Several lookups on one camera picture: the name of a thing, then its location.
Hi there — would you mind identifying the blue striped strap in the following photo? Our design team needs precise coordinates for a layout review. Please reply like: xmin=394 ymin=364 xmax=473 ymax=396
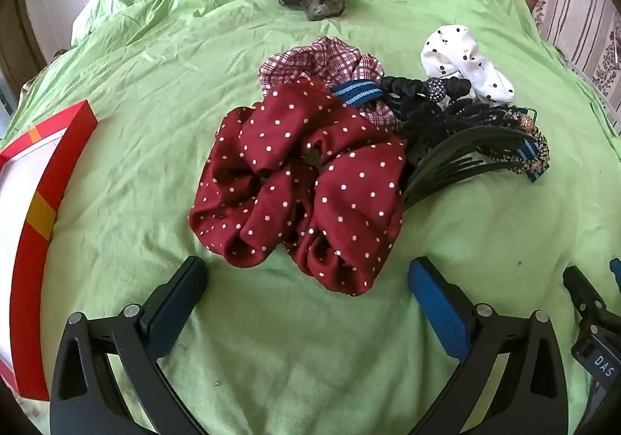
xmin=332 ymin=80 xmax=387 ymax=106

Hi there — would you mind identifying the dark red dotted scrunchie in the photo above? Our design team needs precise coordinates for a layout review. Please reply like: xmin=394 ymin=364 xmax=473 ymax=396
xmin=188 ymin=78 xmax=407 ymax=297

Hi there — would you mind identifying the green bed sheet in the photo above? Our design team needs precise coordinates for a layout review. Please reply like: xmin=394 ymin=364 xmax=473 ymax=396
xmin=0 ymin=0 xmax=621 ymax=435

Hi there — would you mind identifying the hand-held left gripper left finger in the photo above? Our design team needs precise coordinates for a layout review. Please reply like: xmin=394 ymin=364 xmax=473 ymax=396
xmin=50 ymin=256 xmax=209 ymax=435

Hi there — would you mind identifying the leopard print hair clip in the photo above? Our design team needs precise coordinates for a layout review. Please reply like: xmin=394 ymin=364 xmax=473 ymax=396
xmin=485 ymin=107 xmax=550 ymax=179

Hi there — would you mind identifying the red plaid scrunchie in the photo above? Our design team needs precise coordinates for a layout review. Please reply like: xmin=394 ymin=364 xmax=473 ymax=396
xmin=258 ymin=37 xmax=399 ymax=130

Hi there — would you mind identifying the red cardboard box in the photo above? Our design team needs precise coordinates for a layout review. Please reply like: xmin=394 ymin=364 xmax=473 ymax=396
xmin=0 ymin=100 xmax=100 ymax=402

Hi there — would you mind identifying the brown wooden door frame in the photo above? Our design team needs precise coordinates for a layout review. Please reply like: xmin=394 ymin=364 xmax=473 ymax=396
xmin=0 ymin=0 xmax=47 ymax=86

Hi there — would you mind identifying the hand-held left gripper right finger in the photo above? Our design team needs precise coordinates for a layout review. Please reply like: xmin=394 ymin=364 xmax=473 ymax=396
xmin=408 ymin=256 xmax=576 ymax=435

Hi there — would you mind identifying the striped cushion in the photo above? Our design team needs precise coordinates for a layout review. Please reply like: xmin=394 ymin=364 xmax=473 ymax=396
xmin=526 ymin=0 xmax=621 ymax=125

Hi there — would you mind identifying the white dotted scrunchie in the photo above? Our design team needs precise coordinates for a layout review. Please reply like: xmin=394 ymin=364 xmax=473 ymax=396
xmin=420 ymin=26 xmax=516 ymax=106

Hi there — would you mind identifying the black beaded scrunchie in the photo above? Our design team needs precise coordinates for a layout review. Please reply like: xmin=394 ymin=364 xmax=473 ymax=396
xmin=378 ymin=75 xmax=472 ymax=121

